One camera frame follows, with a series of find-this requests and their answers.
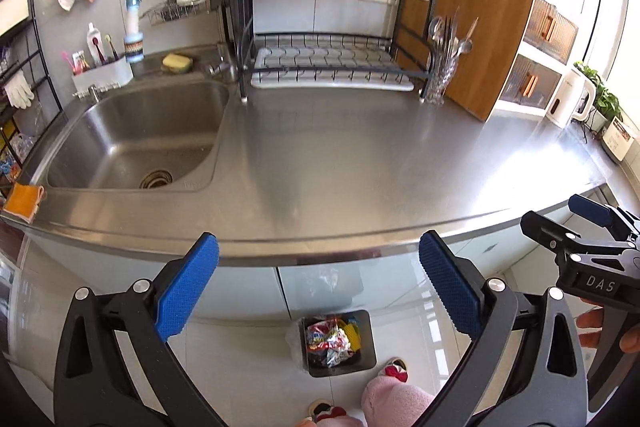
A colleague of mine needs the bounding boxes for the white gloves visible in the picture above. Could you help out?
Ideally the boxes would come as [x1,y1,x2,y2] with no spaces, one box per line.
[4,72,35,110]

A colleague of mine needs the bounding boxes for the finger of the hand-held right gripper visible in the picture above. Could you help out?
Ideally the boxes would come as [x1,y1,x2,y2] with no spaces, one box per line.
[568,193,640,254]
[520,210,584,258]

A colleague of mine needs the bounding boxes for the white countertop appliance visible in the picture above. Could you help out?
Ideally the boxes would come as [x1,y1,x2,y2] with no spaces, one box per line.
[600,116,639,163]

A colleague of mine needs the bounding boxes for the faucet filter attachment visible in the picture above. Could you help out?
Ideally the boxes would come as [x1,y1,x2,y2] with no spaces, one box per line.
[124,0,146,64]

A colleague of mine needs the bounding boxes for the glass utensil holder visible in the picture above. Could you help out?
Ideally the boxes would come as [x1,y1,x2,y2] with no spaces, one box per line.
[425,52,460,105]

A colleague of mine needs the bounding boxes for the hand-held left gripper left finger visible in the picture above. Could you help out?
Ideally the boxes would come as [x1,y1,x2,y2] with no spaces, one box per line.
[52,232,226,427]

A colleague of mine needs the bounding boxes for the black trash bin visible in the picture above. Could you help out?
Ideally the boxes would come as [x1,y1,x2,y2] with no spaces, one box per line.
[298,309,377,378]

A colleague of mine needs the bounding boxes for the white toothbrush holder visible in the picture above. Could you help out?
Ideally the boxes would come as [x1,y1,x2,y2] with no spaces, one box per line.
[71,54,135,92]

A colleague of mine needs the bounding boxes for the clear plastic bag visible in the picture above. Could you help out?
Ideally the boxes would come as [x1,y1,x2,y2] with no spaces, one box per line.
[327,347,352,369]

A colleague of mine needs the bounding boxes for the person's right hand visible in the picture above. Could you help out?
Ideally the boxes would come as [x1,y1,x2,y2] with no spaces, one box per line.
[575,306,640,354]

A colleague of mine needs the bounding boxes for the steel sink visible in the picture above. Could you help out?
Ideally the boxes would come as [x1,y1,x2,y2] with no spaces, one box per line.
[46,79,231,192]

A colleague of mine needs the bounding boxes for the wooden cutting board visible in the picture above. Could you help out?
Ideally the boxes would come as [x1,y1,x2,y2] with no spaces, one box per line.
[395,0,544,122]

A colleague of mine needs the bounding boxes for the green potted plant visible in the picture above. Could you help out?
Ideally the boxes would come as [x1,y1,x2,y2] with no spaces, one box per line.
[574,61,624,132]

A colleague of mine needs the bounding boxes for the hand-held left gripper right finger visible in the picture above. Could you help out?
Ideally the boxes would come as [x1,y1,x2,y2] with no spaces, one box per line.
[418,229,588,427]

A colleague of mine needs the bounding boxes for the red bow slipper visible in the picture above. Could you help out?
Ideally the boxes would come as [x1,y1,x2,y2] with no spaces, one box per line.
[307,399,346,424]
[376,357,410,383]

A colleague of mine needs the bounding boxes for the person's right leg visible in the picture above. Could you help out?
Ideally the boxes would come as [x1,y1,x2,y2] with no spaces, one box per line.
[361,377,436,427]

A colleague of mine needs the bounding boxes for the bunch of metal cutlery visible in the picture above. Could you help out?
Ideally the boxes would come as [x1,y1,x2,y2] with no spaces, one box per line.
[429,7,480,58]

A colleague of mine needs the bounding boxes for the black dish rack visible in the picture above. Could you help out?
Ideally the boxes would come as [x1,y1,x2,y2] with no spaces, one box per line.
[226,0,456,104]

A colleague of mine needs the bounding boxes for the white electric kettle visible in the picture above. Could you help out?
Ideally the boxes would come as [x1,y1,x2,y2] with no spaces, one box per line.
[545,68,597,128]

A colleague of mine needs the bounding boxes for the person's leg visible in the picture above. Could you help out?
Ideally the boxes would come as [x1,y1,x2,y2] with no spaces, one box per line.
[361,377,436,427]
[320,413,367,427]

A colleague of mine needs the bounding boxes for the person's left leg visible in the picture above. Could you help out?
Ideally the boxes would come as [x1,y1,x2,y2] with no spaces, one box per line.
[320,413,367,427]

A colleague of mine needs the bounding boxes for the white ribbed drain tray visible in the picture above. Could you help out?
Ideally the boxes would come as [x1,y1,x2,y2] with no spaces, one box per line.
[250,47,416,90]

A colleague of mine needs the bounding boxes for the red snack wrapper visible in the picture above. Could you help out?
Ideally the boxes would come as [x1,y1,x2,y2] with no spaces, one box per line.
[306,319,351,353]

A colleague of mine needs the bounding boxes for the wire soap basket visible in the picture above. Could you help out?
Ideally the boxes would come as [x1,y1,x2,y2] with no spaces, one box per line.
[141,0,221,27]

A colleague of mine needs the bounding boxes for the orange sponge on sink edge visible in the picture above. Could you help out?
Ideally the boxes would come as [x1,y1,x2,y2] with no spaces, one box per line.
[4,183,45,222]

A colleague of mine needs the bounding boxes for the black wire shelf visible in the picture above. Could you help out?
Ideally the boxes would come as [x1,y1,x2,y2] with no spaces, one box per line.
[0,0,64,188]

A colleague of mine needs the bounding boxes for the yellow sponge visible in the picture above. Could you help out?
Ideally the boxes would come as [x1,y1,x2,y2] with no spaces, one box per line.
[161,53,194,74]

